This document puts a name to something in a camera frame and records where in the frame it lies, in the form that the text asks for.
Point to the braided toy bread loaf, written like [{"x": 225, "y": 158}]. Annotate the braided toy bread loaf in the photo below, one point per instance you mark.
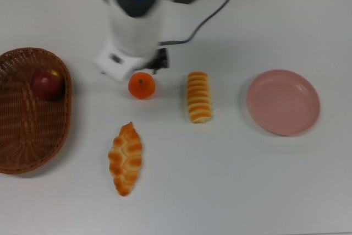
[{"x": 126, "y": 160}]

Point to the red toy apple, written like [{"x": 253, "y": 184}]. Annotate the red toy apple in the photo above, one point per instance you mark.
[{"x": 46, "y": 85}]

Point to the orange toy tangerine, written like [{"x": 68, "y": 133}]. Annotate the orange toy tangerine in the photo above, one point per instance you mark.
[{"x": 141, "y": 86}]

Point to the pink plate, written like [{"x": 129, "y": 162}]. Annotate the pink plate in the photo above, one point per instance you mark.
[{"x": 283, "y": 103}]

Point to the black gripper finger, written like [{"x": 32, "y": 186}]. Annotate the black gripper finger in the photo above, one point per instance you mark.
[{"x": 162, "y": 59}]

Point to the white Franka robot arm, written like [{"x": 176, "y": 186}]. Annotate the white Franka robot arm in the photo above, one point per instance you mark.
[{"x": 134, "y": 31}]

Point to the striped toy bread roll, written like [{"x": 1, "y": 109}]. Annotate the striped toy bread roll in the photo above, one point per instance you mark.
[{"x": 198, "y": 97}]

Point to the brown woven basket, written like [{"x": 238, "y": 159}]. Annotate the brown woven basket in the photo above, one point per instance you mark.
[{"x": 27, "y": 130}]

